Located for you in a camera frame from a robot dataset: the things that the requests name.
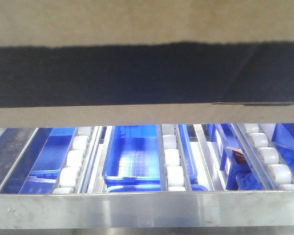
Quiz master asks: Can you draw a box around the metal shelf front rail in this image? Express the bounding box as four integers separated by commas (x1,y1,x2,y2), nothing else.
0,190,294,229

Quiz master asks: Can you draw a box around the blue plastic tray centre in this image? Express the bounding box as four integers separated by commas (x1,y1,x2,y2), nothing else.
102,125,160,187

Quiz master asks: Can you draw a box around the white roller track left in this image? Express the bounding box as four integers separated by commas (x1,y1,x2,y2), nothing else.
52,126,93,194

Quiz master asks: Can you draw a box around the white roller track centre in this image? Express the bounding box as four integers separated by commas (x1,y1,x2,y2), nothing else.
161,124,186,191

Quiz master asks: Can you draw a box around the red white card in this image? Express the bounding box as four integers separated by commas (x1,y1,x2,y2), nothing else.
227,146,249,168

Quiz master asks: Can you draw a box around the white roller track right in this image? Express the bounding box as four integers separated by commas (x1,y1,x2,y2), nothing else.
243,123,294,190

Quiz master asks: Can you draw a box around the blue bin with red card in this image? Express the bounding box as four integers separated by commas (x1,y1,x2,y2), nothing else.
211,123,263,190

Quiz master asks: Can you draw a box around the blue bin far right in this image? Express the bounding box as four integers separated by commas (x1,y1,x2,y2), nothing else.
271,123,294,173

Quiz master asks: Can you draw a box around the white roller track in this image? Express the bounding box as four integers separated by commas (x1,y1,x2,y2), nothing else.
52,126,93,194
161,124,186,191
243,123,294,190

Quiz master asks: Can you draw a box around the brown EcoFlow cardboard box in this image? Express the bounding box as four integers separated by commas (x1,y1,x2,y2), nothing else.
0,0,294,127

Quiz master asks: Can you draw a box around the blue plastic bin left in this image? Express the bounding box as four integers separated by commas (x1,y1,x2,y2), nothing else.
19,127,76,194

